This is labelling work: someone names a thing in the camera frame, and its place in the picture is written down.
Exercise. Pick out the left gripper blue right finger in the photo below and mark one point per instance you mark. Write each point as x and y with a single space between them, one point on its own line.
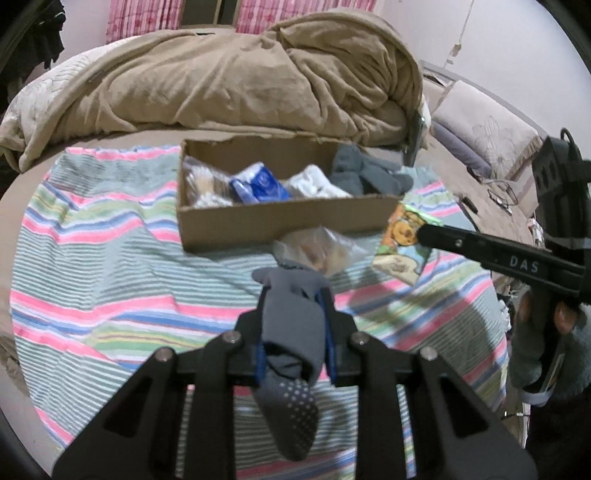
324 300

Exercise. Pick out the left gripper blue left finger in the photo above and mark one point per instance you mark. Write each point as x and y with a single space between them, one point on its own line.
260 367

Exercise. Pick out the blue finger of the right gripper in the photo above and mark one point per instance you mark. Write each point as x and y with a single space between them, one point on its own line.
457 242

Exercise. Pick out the clear plastic zip bag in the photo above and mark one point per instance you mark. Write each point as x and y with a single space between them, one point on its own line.
321 249

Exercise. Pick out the dark grey grip sock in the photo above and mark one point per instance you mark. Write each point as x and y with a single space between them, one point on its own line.
293 342

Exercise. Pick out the cartoon tissue pack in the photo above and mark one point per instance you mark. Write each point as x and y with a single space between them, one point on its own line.
400 253

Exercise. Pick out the white socks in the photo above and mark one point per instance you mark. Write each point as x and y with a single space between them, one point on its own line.
311 183

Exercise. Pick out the blue tissue pack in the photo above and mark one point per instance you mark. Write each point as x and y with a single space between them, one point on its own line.
257 184

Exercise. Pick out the grey knitted gloves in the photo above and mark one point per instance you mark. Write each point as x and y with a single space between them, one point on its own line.
360 174

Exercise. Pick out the cotton swabs bag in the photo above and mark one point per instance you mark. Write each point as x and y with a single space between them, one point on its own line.
206 186

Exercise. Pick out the right hand in grey glove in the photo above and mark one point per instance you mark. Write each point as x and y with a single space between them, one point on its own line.
550 350

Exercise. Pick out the eyeglasses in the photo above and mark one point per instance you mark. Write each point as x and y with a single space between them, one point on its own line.
502 194

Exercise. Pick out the small black car key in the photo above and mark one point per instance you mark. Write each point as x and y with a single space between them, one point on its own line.
469 203

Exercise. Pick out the grey pillow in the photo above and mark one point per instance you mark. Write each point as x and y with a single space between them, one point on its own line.
461 150

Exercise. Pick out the white floral pillow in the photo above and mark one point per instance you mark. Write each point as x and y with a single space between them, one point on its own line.
497 135

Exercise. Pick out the beige fleece blanket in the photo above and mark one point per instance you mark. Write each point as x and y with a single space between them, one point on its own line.
341 73

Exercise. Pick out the pink curtains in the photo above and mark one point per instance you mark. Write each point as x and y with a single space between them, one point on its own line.
132 18

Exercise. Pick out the pile of black clothes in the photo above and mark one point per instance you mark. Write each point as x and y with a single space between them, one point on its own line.
30 36

